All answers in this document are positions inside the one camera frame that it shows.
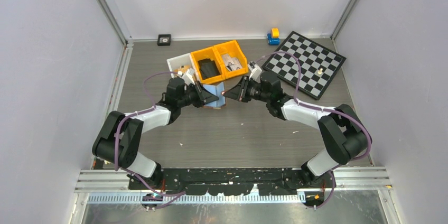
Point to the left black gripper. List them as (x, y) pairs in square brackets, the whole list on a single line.
[(204, 96)]

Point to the white plastic bin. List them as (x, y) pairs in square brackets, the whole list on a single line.
[(185, 59)]

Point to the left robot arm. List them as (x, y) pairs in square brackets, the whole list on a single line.
[(119, 138)]

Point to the brown leather card holder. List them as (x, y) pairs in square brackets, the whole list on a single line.
[(216, 89)]

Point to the black and white chessboard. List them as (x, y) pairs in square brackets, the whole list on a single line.
[(301, 70)]

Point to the black wallet in bin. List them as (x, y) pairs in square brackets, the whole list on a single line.
[(208, 69)]

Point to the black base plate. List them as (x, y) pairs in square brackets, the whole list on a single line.
[(229, 181)]

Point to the cards in yellow bin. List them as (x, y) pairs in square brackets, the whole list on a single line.
[(231, 63)]

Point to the yellow bin with black item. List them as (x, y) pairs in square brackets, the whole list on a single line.
[(208, 53)]

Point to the small black square box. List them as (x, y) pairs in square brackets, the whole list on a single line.
[(164, 39)]

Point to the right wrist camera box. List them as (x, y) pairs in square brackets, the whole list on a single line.
[(255, 70)]

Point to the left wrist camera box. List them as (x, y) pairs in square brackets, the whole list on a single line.
[(188, 76)]

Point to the blue and yellow toy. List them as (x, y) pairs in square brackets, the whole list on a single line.
[(273, 37)]

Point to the brown items in white bin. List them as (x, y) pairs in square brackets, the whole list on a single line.
[(184, 70)]

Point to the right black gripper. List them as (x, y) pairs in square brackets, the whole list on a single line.
[(239, 92)]

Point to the yellow bin with cards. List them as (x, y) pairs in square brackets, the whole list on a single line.
[(234, 50)]

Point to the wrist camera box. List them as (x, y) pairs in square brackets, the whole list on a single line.
[(255, 70), (188, 76)]

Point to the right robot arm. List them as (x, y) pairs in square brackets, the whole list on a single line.
[(345, 137)]

